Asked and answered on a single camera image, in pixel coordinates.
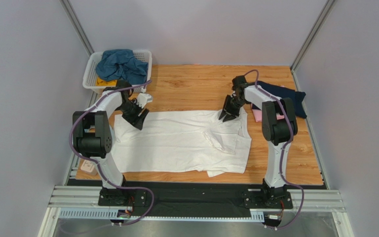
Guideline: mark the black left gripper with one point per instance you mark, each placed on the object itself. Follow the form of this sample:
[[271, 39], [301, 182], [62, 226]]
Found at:
[[132, 119]]

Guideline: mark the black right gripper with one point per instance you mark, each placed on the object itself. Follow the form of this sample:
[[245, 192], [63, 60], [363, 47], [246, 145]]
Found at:
[[231, 106]]

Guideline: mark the white t-shirt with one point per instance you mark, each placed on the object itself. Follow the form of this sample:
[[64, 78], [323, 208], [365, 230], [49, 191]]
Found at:
[[182, 141]]

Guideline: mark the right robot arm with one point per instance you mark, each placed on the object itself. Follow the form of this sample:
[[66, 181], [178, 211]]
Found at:
[[279, 126]]

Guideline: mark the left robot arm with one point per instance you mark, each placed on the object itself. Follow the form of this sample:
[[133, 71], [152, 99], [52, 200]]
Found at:
[[92, 138]]

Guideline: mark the folded pink t-shirt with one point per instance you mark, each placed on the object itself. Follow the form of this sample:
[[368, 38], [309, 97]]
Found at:
[[258, 115]]

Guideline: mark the yellow t-shirt in basket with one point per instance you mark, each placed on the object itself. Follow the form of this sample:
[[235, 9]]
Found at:
[[101, 82]]

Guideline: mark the crumpled blue t-shirt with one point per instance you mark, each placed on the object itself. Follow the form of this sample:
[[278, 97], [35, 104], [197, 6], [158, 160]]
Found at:
[[122, 64]]

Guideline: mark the folded navy t-shirt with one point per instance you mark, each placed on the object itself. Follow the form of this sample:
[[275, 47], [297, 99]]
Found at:
[[296, 96]]

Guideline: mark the beige power strip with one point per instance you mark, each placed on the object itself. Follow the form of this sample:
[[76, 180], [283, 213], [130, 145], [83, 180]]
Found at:
[[89, 168]]

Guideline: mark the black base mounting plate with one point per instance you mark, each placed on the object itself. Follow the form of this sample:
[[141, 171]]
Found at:
[[209, 200]]

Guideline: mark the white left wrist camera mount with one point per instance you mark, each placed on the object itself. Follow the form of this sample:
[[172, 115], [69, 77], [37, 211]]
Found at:
[[143, 99]]

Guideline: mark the left corner aluminium post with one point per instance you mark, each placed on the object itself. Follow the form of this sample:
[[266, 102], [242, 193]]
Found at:
[[74, 20]]

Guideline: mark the corner aluminium post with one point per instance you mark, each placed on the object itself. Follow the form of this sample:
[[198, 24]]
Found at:
[[326, 10], [74, 20]]

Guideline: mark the right corner aluminium post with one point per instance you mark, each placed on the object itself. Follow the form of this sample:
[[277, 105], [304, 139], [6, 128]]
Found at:
[[326, 10]]

